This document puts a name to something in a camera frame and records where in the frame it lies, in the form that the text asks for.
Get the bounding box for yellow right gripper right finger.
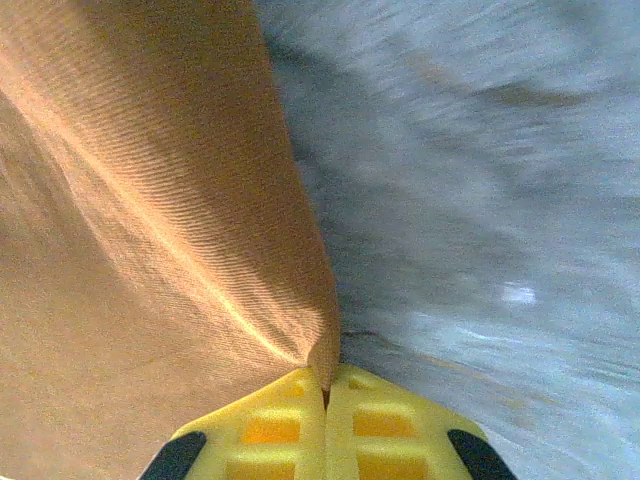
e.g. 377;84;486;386
324;363;519;480

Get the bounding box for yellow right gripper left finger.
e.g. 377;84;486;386
144;367;329;480

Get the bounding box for orange-brown trousers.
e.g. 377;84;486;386
0;0;344;480

